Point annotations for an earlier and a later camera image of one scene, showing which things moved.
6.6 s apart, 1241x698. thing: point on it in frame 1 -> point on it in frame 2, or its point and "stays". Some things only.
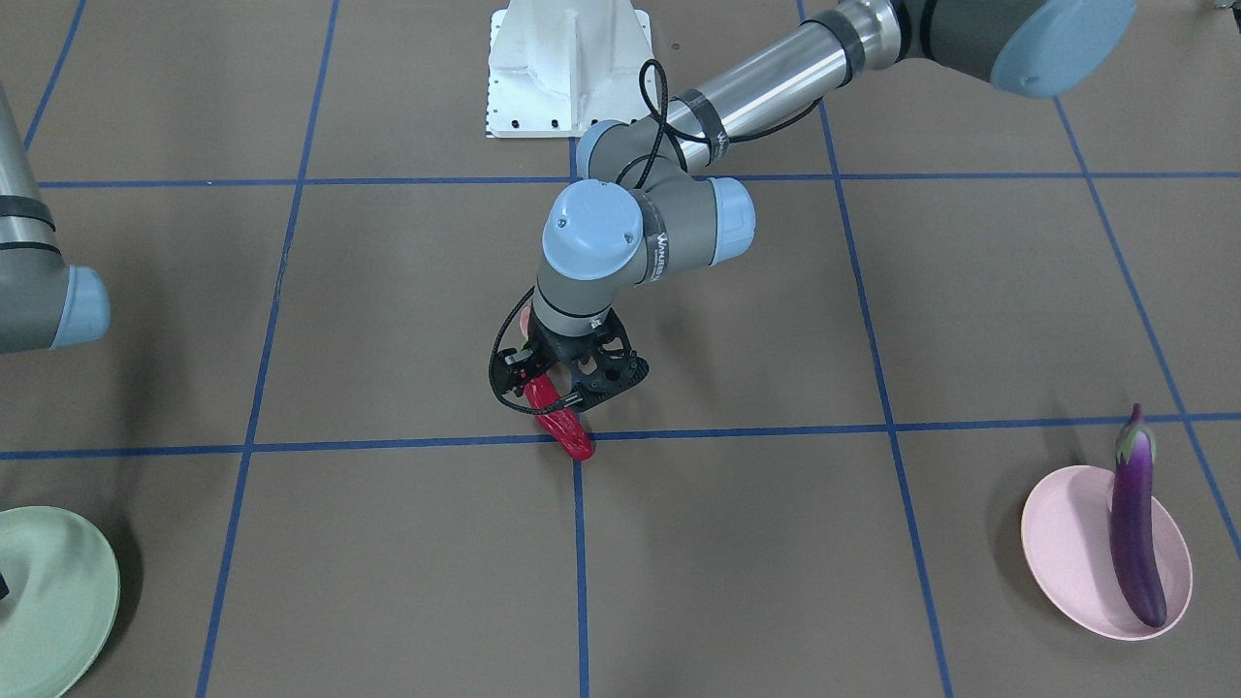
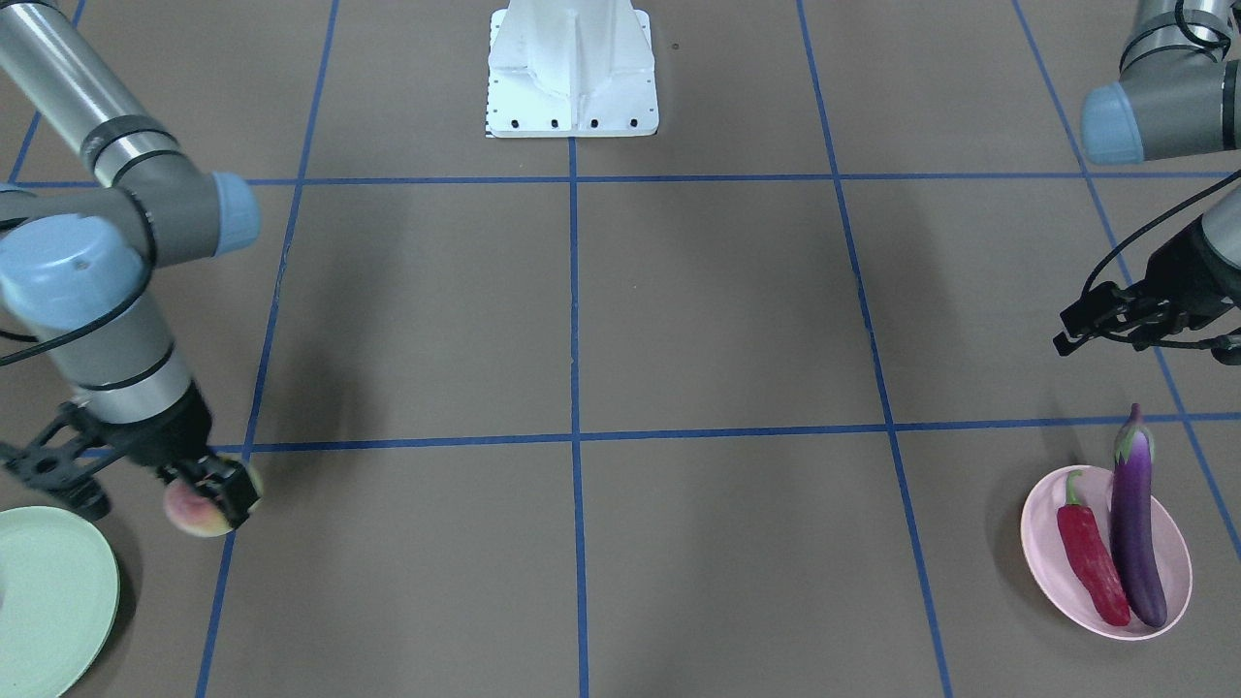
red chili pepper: (559, 424) -> (1085, 542)
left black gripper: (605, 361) -> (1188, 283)
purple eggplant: (1132, 518) stays
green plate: (64, 594) stays
